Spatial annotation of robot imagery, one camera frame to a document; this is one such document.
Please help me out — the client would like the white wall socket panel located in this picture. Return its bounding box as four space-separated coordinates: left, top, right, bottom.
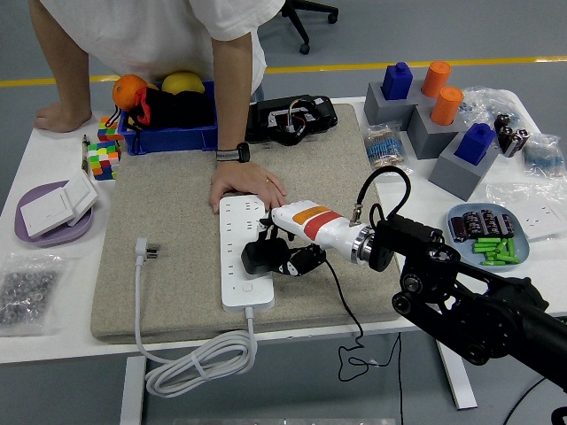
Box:
516 203 566 240

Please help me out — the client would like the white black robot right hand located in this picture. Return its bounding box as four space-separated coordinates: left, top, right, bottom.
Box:
258 199 362 278

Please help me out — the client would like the grey-brown mat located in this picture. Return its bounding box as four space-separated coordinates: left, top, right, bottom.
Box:
90 104 404 345

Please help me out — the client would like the black office chair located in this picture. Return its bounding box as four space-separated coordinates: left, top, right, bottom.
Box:
281 0 340 56

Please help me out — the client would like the white wall switch panel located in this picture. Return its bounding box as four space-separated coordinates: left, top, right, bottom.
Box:
61 170 99 227
19 188 76 238

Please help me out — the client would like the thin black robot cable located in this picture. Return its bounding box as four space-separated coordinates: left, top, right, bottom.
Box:
502 375 548 425

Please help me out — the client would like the orange cylinder peg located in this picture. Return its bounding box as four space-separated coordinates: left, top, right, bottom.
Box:
420 60 452 98
429 86 464 127

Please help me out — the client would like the orange fruit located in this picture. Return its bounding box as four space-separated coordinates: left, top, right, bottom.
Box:
112 73 150 112

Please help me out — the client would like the person's left hand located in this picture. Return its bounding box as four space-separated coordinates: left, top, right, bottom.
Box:
208 159 288 214

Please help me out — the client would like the bag of metal nuts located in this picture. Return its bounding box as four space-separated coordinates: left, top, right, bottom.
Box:
0 252 74 337

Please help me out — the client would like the yellow lemon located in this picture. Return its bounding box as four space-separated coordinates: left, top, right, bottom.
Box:
161 71 206 95

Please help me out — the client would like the white table leg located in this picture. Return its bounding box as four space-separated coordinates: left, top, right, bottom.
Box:
436 340 478 409
119 356 147 425

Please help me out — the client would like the black wristwatch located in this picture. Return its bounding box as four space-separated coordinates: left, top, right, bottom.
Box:
215 141 252 164

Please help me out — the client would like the large colourful puzzle cube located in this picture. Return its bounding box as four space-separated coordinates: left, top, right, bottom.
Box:
87 140 123 182

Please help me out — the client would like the blue square peg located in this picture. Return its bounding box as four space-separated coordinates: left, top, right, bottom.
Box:
380 61 414 101
454 122 497 167

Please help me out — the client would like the black pouch red trim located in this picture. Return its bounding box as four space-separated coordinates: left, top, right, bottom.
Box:
105 86 216 134

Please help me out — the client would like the white power strip with cord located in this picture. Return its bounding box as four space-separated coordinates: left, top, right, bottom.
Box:
134 195 276 398

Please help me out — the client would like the purple plate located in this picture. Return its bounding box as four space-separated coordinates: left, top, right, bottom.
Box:
14 180 96 248

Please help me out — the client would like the person's right hand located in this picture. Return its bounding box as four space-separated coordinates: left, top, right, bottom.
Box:
33 102 93 134

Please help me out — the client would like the blue plastic bin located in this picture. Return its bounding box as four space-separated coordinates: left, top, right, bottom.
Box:
117 81 219 156

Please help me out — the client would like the black electronic device with wires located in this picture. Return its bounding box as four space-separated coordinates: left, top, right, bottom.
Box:
245 95 338 146

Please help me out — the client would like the black plug with cord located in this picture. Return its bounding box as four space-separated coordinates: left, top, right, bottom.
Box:
241 237 405 425

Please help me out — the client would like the grey square block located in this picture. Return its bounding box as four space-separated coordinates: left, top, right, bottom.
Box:
406 105 468 160
427 132 501 201
363 81 426 132

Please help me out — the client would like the small colourful puzzle cube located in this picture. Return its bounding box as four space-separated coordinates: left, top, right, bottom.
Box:
97 115 125 143

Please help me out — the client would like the light blue plate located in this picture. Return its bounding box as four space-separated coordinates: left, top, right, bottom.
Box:
446 202 532 272

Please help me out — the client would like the bag of striped resistors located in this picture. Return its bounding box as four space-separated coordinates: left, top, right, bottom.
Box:
362 123 416 178

